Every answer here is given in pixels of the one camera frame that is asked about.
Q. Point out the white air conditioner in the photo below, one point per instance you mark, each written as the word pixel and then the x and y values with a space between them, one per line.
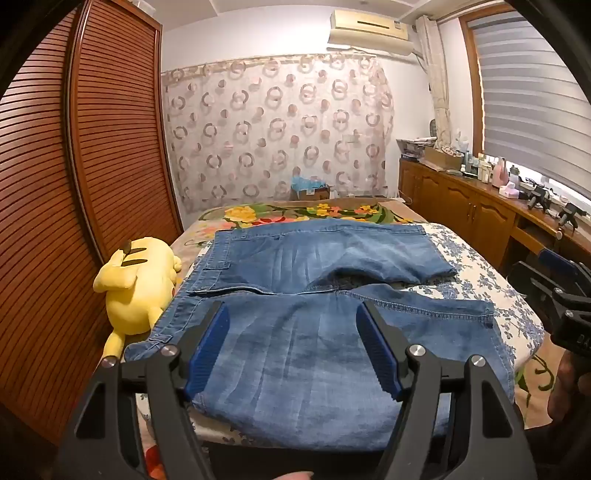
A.
pixel 369 32

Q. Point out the white figurine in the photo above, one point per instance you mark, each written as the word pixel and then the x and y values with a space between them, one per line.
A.
pixel 460 141

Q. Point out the stack of magazines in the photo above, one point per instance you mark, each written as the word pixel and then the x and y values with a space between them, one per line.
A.
pixel 415 146

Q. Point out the yellow flower blanket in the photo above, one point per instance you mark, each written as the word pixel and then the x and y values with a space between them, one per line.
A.
pixel 286 212

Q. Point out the wooden louvered wardrobe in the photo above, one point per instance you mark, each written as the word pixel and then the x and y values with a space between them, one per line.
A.
pixel 69 184

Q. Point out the black clamp stand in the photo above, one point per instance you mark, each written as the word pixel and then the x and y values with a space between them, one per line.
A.
pixel 570 217
pixel 538 198

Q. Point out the blue floral bed sheet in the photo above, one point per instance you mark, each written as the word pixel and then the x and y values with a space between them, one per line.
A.
pixel 485 281

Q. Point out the blue denim pants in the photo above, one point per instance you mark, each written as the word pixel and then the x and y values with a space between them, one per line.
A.
pixel 295 286

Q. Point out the yellow plush toy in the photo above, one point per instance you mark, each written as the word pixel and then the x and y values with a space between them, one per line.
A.
pixel 134 290

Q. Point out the wooden sideboard cabinet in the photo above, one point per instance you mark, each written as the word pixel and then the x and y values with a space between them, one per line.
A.
pixel 461 207

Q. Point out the pink bottle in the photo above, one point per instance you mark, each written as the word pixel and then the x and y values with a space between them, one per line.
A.
pixel 499 173

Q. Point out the person's left hand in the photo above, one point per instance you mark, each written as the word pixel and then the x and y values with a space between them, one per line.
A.
pixel 295 476

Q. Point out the beige window curtain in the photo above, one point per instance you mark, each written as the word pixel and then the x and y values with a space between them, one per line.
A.
pixel 436 83

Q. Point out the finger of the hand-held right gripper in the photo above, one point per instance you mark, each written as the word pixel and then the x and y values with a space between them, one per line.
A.
pixel 535 281
pixel 556 261

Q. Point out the group of small bottles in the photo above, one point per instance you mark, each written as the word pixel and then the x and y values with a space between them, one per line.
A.
pixel 480 168

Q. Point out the pink box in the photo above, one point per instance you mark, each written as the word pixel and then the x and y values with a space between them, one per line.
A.
pixel 510 190

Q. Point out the circle patterned sheer curtain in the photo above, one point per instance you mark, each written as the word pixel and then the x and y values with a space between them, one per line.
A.
pixel 277 129

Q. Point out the open flat cardboard box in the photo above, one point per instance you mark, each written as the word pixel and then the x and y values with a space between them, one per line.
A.
pixel 441 158

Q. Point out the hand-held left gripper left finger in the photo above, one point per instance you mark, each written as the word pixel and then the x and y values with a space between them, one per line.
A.
pixel 207 350

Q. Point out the blue plastic bag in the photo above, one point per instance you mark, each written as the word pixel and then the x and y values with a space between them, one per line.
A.
pixel 304 182

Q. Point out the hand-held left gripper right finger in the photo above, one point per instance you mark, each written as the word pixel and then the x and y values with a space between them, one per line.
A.
pixel 376 350

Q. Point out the small cardboard box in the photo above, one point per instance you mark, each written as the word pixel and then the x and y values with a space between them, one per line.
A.
pixel 314 193

